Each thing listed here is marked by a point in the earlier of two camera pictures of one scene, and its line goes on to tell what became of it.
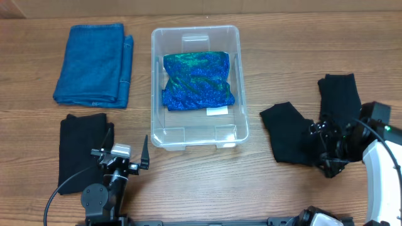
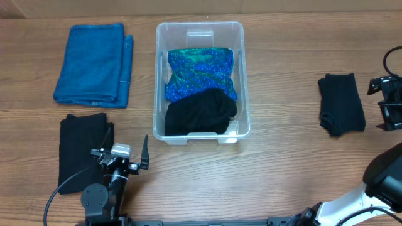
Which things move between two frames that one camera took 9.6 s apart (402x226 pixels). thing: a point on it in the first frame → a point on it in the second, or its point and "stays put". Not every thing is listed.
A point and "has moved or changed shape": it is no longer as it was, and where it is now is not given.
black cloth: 79,134 stays put
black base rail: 281,221 stays put
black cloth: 289,135 → 208,112
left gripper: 135,169 stays put
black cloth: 339,99 stays put
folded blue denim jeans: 96,66 stays put
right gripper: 321,145 → 392,102
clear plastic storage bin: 176,129 has moved or changed shape
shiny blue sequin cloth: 196,80 has moved or changed shape
